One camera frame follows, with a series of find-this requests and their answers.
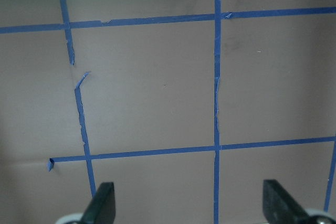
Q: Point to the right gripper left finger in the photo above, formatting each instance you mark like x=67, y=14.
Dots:
x=102, y=207

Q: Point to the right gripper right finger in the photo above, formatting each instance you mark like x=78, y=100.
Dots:
x=279, y=207

